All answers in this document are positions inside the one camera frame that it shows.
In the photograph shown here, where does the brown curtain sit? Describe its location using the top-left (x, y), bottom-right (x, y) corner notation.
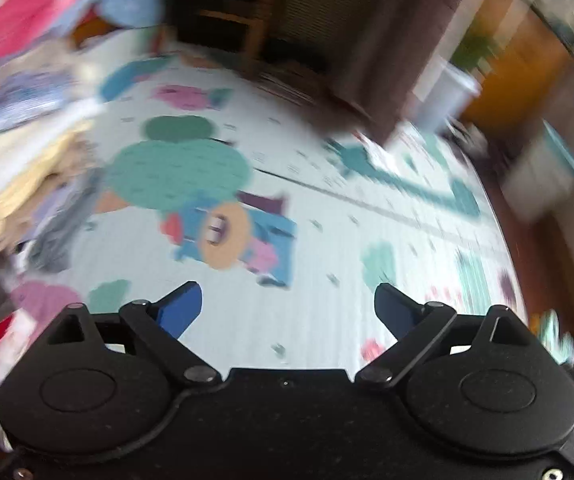
top-left (327, 0), bottom-right (504, 144)

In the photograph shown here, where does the orange wooden cabinet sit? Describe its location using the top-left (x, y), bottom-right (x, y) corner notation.
top-left (459, 0), bottom-right (574, 131)

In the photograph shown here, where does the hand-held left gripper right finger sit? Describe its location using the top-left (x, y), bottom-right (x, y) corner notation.
top-left (355, 283), bottom-right (541, 389)

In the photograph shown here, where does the teal plastic basin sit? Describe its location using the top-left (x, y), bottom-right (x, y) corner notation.
top-left (542, 120), bottom-right (574, 184)

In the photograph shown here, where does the white plastic bucket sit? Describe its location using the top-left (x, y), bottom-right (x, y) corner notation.
top-left (502, 135), bottom-right (574, 222)

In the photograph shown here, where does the pink printed blanket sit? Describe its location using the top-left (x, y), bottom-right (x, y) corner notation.
top-left (0, 0), bottom-right (178, 72)

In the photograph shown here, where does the stack of newspapers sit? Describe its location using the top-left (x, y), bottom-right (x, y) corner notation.
top-left (257, 67), bottom-right (329, 107)

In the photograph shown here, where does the cartoon printed play mat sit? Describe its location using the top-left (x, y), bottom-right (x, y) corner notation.
top-left (0, 40), bottom-right (534, 382)

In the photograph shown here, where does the light blue cloth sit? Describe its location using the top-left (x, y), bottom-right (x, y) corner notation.
top-left (92, 0), bottom-right (168, 29)

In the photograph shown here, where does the teal folded garment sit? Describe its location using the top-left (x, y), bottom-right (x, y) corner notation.
top-left (532, 310), bottom-right (574, 367)

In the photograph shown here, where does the white printed garment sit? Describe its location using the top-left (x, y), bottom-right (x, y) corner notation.
top-left (0, 310), bottom-right (39, 411)

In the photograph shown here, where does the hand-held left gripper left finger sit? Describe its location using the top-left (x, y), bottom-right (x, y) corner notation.
top-left (36, 281), bottom-right (223, 388)

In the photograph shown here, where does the wooden chair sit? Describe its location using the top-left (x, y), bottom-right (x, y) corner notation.
top-left (174, 0), bottom-right (289, 82)

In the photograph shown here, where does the pale blue bucket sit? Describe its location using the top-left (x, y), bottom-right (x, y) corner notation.
top-left (417, 62), bottom-right (482, 134)

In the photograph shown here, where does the stack of pastel folded clothes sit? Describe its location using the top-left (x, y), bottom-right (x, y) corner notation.
top-left (0, 45), bottom-right (109, 272)

